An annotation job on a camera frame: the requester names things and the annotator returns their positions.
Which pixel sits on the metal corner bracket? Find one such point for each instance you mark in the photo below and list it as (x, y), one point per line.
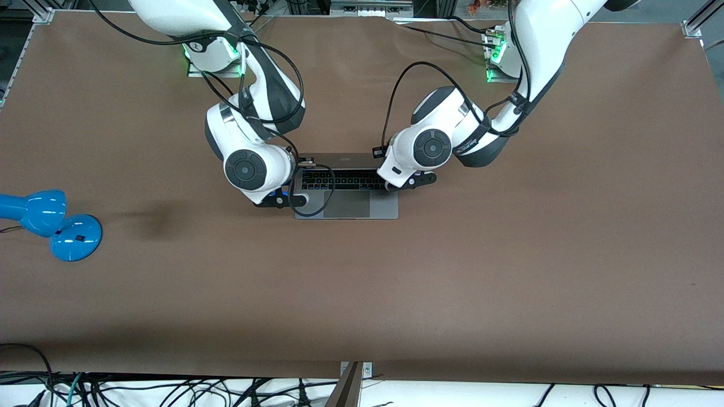
(44, 16)
(693, 29)

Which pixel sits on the aluminium frame rail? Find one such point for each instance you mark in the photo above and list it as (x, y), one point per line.
(35, 7)
(707, 12)

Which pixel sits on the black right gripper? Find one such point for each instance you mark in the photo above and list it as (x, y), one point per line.
(301, 159)

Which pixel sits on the grey power strip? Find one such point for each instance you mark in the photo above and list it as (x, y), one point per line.
(370, 8)

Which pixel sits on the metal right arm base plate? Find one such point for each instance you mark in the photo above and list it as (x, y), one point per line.
(218, 73)

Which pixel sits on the orange object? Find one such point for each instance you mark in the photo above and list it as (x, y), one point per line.
(478, 5)

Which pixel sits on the blue desk lamp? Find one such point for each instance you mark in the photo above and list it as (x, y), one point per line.
(73, 240)

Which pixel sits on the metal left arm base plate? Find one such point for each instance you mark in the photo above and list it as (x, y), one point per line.
(491, 76)

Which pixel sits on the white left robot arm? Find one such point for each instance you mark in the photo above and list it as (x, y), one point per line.
(432, 148)

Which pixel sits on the small metal bracket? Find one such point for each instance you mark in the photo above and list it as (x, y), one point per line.
(367, 370)

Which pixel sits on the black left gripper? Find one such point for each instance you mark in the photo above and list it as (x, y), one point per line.
(376, 156)

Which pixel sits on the dark camera post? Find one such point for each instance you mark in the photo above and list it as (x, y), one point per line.
(348, 393)

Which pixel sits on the grey laptop with black keyboard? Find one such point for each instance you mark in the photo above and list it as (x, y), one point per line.
(350, 209)

